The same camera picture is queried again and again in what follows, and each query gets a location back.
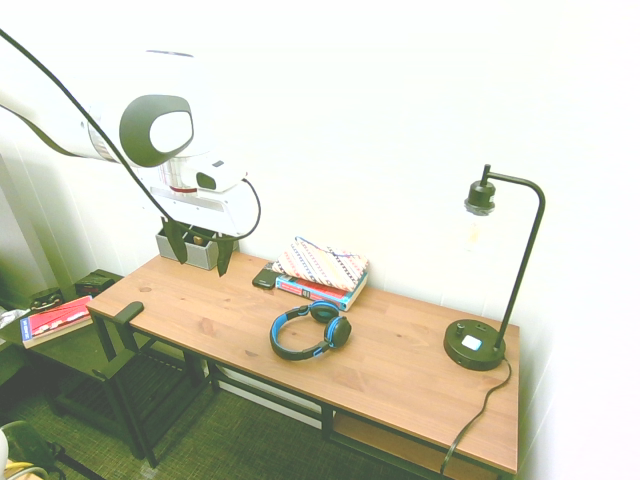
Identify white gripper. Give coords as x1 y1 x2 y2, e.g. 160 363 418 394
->
137 169 254 279

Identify black and blue headphones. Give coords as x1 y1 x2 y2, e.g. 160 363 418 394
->
269 299 353 362

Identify black headphone hanger clamp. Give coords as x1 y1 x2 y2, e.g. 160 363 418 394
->
92 301 146 382

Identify grey fabric organizer box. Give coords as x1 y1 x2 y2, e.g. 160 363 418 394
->
154 224 240 273

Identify black handheld device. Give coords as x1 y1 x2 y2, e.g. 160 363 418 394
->
251 267 279 291

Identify black box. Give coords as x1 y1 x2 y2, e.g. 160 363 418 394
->
74 272 117 300

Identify colourful patterned pouch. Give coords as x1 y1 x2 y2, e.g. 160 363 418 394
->
271 236 370 293

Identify black chair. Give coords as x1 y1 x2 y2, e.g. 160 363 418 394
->
49 347 212 469

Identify red paperback book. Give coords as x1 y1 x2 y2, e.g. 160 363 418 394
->
19 294 95 350

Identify small black gadget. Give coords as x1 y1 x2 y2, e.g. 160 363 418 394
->
29 289 64 310

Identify dark side table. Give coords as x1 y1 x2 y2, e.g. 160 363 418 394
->
0 269 151 386

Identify white crumpled plastic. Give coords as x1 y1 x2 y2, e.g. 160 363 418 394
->
0 307 27 334

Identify dark green bag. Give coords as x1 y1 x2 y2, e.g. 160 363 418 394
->
0 419 66 480

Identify clear glass light bulb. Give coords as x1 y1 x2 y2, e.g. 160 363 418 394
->
462 202 494 252

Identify black desk lamp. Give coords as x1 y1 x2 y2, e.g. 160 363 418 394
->
443 163 546 372

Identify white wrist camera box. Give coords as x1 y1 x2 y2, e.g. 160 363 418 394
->
187 155 250 194

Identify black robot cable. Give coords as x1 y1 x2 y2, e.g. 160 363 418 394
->
0 28 263 245

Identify wooden desk with black frame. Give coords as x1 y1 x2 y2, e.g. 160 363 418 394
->
89 304 519 480

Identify yellow cable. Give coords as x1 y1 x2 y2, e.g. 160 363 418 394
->
7 461 49 480

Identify black lamp power cable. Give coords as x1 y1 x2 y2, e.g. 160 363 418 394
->
439 357 514 475

